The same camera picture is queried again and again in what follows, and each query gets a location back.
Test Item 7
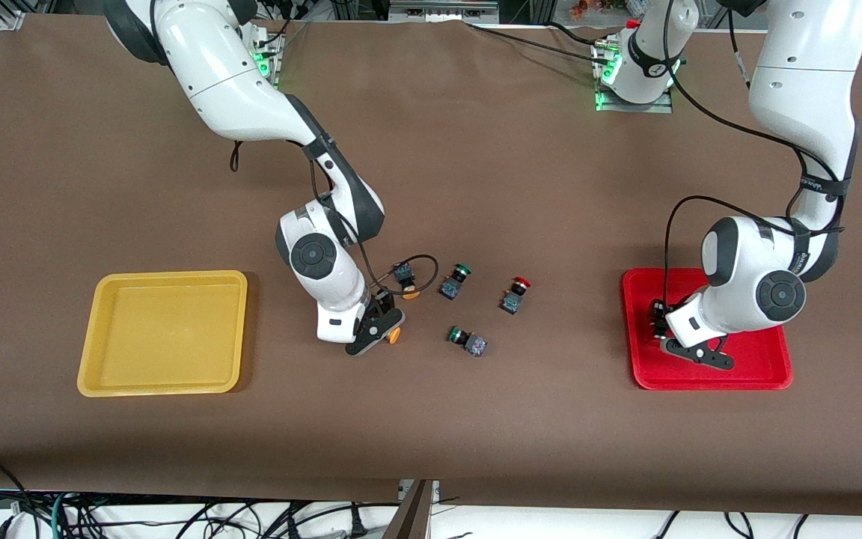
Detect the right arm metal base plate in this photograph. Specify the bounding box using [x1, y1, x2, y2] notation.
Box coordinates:
[250, 26, 286, 85]

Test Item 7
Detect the red plastic tray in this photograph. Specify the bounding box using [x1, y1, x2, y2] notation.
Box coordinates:
[622, 267, 795, 392]

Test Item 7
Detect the green push button switch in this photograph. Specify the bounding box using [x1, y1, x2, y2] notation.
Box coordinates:
[438, 263, 474, 301]
[447, 326, 489, 358]

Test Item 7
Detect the black cable on table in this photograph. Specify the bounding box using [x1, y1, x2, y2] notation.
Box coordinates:
[465, 21, 611, 61]

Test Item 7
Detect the grey metal rack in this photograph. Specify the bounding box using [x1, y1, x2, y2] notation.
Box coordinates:
[388, 0, 501, 23]

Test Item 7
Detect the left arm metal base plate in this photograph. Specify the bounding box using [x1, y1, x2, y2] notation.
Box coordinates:
[593, 39, 675, 115]

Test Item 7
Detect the brown table cover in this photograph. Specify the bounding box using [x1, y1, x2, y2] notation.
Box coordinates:
[0, 15, 862, 517]

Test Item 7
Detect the yellow plastic tray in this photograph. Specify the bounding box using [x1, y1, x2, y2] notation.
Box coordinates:
[76, 269, 249, 398]

